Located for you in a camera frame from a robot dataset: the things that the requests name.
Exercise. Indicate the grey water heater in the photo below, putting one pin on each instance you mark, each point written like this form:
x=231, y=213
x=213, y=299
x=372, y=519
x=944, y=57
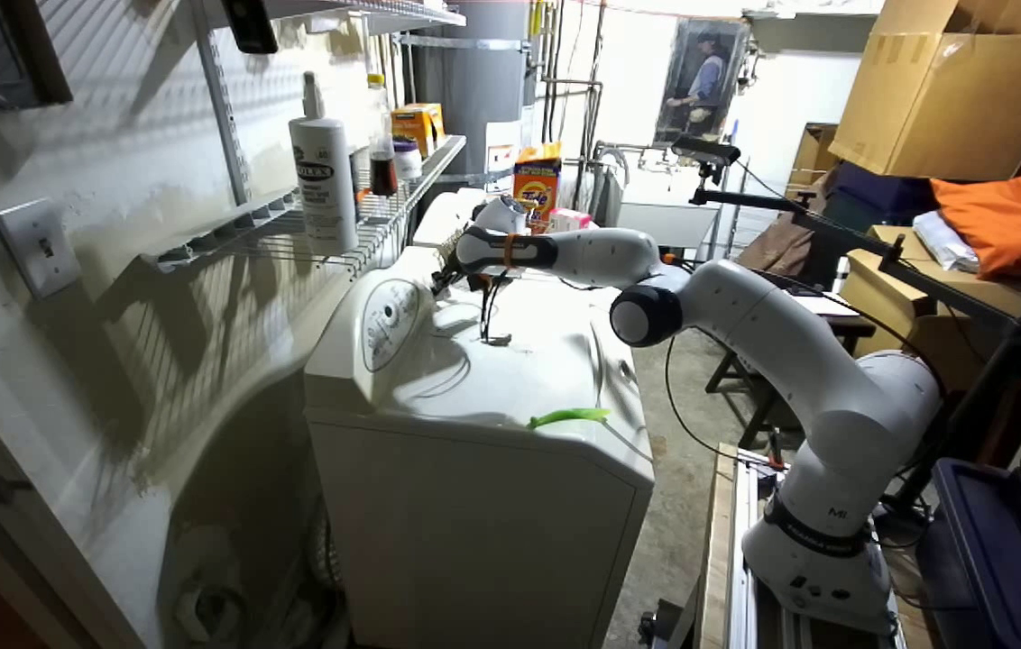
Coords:
x=475, y=74

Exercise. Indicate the white napkin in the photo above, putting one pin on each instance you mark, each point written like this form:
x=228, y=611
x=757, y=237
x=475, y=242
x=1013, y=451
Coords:
x=496, y=336

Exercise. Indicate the yellow box on shelf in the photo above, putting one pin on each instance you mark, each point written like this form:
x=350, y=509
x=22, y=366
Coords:
x=420, y=124

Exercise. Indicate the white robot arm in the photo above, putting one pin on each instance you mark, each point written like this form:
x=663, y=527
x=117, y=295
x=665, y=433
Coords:
x=859, y=416

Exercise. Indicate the cardboard box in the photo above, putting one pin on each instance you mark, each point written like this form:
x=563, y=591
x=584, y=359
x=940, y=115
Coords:
x=936, y=93

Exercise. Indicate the orange box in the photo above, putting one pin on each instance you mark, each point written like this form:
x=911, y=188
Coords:
x=534, y=177

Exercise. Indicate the white lotion bottle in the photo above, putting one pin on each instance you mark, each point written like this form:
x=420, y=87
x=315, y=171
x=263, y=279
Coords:
x=323, y=176

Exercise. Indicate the blue storage bin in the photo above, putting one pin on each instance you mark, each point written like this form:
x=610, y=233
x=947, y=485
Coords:
x=971, y=556

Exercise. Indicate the green plastic strip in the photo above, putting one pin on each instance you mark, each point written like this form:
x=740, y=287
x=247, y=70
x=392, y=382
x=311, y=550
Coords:
x=569, y=416

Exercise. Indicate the orange cloth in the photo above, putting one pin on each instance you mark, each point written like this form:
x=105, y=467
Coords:
x=991, y=223

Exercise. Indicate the white washing machine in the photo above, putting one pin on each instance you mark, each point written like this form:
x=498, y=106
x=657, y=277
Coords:
x=450, y=521

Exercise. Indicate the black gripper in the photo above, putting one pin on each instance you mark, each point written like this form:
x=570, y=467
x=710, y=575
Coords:
x=480, y=260

